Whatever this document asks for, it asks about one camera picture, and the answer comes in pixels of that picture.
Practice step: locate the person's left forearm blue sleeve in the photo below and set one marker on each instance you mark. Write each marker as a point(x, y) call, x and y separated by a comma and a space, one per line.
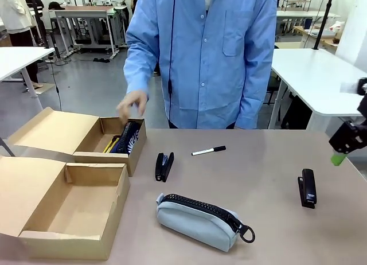
point(252, 104)

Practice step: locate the beige carton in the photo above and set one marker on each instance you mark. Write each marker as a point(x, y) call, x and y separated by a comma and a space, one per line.
point(288, 45)

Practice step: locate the long white background table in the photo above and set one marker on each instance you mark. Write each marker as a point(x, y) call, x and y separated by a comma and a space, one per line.
point(298, 14)

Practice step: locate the person in white coat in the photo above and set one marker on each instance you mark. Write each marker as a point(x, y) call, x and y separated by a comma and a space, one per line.
point(14, 9)

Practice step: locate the white table rounded corner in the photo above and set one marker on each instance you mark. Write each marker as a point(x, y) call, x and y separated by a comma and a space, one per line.
point(309, 73)

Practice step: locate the person's right hand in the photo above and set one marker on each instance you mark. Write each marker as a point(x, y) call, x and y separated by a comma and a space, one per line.
point(134, 101)

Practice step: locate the black tripod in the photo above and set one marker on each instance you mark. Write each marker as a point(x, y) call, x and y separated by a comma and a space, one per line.
point(38, 18)

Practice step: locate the black chair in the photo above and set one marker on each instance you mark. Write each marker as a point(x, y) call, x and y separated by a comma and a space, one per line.
point(272, 88)

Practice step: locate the black stand pole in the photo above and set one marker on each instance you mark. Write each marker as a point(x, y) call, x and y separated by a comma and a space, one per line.
point(322, 24)

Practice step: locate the person's right forearm blue sleeve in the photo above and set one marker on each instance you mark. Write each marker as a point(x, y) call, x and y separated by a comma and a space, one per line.
point(137, 75)

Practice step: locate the open cardboard box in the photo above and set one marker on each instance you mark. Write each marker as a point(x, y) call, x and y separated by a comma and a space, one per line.
point(71, 207)
point(57, 130)

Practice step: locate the navy zip pencil case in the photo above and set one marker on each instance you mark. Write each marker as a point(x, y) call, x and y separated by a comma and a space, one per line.
point(130, 138)

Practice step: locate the grey zip pencil case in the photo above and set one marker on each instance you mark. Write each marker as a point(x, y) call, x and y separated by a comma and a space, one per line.
point(195, 225)

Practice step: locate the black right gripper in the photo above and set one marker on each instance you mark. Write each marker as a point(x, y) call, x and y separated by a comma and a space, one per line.
point(349, 137)

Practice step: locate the black cloth on floor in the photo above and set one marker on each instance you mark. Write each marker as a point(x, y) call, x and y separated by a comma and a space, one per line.
point(101, 60)

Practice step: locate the wooden desk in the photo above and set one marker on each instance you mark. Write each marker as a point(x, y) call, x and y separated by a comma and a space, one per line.
point(327, 41)

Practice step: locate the black stapler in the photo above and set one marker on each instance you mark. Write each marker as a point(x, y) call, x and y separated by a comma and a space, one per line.
point(163, 167)
point(309, 187)

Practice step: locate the yellow utility knife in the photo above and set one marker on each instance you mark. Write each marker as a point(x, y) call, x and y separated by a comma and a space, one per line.
point(109, 146)

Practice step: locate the person in blue shirt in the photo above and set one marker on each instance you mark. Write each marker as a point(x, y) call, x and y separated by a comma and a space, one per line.
point(206, 61)

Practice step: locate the white marker black cap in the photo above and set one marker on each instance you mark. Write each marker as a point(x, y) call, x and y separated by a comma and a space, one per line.
point(207, 150)

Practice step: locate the black bag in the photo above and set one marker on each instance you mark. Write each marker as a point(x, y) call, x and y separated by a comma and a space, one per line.
point(298, 116)

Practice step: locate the brown top grey desk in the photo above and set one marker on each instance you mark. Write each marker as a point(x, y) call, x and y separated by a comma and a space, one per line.
point(86, 15)

